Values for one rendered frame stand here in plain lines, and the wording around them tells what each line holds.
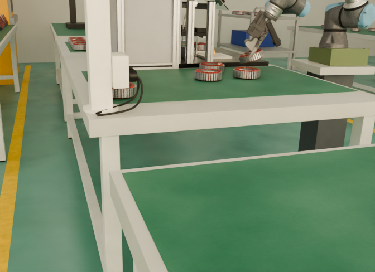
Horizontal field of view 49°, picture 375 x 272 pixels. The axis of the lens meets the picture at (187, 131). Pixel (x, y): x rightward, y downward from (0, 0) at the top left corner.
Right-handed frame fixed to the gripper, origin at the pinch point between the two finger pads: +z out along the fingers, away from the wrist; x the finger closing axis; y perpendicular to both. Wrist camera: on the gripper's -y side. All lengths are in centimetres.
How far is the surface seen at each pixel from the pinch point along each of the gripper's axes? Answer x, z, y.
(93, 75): 85, 17, 42
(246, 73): 24.4, 3.9, 0.0
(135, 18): 10, 10, 52
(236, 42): -326, 26, -11
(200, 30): -21.6, 3.8, 25.9
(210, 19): -5.2, -4.3, 24.1
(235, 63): -11.6, 7.3, 2.8
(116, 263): 87, 65, 9
